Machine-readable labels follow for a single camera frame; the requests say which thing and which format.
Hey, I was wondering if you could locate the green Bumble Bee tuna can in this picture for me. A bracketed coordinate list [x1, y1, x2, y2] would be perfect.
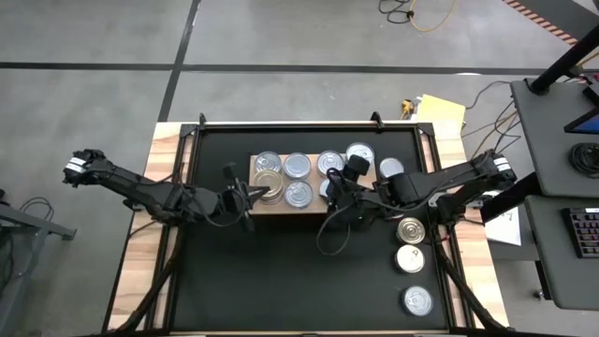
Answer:
[283, 152, 313, 183]

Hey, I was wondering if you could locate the coiled black cable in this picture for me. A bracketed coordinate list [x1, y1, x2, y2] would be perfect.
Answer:
[568, 141, 599, 179]

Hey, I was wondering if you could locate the wooden shelf with black legs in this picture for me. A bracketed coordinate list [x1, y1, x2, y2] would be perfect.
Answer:
[246, 153, 383, 217]

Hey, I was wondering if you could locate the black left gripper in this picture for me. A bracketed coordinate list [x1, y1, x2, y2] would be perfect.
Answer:
[217, 180, 271, 234]

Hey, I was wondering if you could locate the black pole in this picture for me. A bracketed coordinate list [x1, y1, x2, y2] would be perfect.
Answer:
[528, 22, 599, 96]

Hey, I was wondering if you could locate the yellow cable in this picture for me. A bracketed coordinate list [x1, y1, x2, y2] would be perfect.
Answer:
[409, 0, 458, 34]

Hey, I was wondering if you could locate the grey desk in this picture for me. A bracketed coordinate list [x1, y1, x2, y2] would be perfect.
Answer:
[523, 194, 599, 311]
[508, 77, 599, 198]

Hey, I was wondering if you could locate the teal skipjack tuna can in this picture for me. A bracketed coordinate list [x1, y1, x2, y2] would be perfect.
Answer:
[345, 141, 376, 164]
[255, 150, 284, 174]

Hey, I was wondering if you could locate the silver metal bracket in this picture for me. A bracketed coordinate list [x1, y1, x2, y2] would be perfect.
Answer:
[426, 191, 450, 208]

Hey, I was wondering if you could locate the white paper sheet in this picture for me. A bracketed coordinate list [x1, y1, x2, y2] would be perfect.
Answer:
[484, 205, 522, 247]

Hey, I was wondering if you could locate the black table mat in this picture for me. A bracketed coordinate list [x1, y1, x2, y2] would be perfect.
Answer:
[175, 125, 450, 331]

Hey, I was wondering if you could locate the yellow envelope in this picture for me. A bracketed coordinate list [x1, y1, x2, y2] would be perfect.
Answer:
[415, 93, 467, 130]

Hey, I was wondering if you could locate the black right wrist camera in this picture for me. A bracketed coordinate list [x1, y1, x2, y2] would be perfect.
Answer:
[344, 154, 372, 178]

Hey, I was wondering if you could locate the black tablet screen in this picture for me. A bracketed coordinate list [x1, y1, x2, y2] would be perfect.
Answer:
[562, 106, 599, 136]

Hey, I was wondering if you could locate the grey metal stand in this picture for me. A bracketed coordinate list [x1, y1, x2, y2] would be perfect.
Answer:
[0, 186, 79, 337]

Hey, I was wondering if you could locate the red can with silver lid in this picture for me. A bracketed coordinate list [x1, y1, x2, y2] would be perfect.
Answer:
[315, 149, 346, 178]

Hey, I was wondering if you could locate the blue can with silver lid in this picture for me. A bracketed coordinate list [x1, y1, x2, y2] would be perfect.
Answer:
[284, 180, 314, 211]
[402, 285, 434, 317]

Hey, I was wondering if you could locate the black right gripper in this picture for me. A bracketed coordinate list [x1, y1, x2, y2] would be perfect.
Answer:
[324, 180, 378, 230]

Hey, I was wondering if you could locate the black keyboard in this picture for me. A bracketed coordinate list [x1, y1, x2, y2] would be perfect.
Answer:
[560, 205, 599, 259]

